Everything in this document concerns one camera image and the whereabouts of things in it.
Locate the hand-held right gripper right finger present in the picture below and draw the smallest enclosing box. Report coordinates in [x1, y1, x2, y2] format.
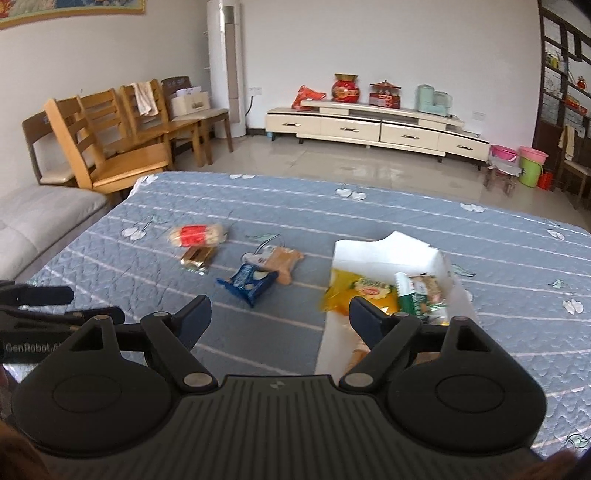
[338, 296, 483, 389]

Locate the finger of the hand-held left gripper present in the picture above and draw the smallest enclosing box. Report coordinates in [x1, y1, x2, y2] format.
[0, 305, 126, 339]
[0, 285, 75, 309]

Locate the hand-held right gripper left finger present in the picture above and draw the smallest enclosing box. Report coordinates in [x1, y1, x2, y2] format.
[75, 294, 219, 394]

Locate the green snack packet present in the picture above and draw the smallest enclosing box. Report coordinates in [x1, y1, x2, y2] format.
[394, 271, 452, 326]

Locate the white cardboard box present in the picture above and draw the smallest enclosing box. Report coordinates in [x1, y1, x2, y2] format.
[315, 231, 480, 377]

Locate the yellow snack packet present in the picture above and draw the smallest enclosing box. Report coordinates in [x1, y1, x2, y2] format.
[321, 268, 402, 318]

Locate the brown gold snack packet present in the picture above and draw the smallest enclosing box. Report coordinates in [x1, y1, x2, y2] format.
[179, 246, 218, 275]

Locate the blue cookie packet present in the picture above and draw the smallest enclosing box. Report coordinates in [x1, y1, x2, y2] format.
[216, 262, 280, 309]

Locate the grey sofa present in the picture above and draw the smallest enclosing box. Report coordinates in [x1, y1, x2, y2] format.
[0, 184, 110, 283]

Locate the red label rice cracker packet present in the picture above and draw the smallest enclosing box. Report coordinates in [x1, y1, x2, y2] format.
[168, 222, 229, 249]

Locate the clear small snack packet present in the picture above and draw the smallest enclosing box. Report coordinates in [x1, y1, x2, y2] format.
[242, 248, 274, 270]

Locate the tan snack packet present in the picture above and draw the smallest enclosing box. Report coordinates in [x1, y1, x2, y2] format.
[265, 246, 305, 286]

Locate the blue quilted blanket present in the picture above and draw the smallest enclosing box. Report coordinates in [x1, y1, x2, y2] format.
[27, 171, 591, 463]

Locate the dark wooden chair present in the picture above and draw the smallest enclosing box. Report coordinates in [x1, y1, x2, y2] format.
[160, 76, 235, 166]
[21, 110, 80, 187]

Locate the light wooden chair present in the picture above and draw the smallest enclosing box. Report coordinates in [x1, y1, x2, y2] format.
[43, 96, 171, 196]
[120, 82, 208, 169]
[78, 89, 134, 158]

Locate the cream tv cabinet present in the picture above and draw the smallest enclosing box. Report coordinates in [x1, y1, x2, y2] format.
[265, 99, 491, 166]

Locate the small wooden stool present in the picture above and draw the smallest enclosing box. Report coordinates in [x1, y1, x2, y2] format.
[484, 159, 522, 198]

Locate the white paper box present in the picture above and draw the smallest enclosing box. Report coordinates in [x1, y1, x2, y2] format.
[171, 87, 212, 117]

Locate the pink basin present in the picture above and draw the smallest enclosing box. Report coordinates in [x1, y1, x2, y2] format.
[489, 144, 520, 163]

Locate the white towel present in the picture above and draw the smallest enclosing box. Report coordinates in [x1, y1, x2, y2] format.
[131, 81, 160, 117]

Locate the red pavilion gift box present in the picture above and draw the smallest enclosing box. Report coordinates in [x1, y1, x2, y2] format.
[368, 79, 402, 110]

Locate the green bucket pink lid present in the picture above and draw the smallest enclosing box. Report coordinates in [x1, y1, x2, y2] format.
[517, 146, 548, 189]

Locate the mint green appliance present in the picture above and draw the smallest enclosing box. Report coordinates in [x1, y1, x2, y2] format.
[416, 84, 437, 114]

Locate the red plastic bag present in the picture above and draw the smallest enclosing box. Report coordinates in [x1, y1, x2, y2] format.
[294, 85, 328, 112]

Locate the red round jar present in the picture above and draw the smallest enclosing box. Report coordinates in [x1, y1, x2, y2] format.
[331, 73, 362, 104]

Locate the white tower air conditioner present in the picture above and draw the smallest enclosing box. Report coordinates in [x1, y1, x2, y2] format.
[206, 0, 248, 140]

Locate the dark chair with cushion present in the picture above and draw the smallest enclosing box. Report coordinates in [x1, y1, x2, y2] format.
[556, 124, 591, 210]

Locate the dark wooden display shelf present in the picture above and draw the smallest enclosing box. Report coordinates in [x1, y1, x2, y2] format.
[530, 0, 591, 156]

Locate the framed wall picture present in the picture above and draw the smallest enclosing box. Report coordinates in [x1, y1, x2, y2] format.
[0, 0, 147, 31]

